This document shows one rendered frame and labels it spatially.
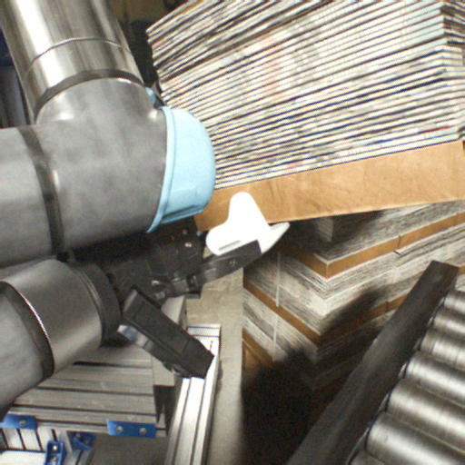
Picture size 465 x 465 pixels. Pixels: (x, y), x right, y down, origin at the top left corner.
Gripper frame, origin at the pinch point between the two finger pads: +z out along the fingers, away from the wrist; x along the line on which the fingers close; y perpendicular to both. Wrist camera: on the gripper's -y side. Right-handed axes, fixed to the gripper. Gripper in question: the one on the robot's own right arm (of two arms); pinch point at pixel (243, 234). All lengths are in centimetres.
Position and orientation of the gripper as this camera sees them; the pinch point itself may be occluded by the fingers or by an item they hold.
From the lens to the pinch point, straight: 46.7
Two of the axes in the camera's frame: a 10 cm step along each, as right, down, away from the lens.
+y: -2.9, -9.3, -2.1
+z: 6.2, -3.5, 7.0
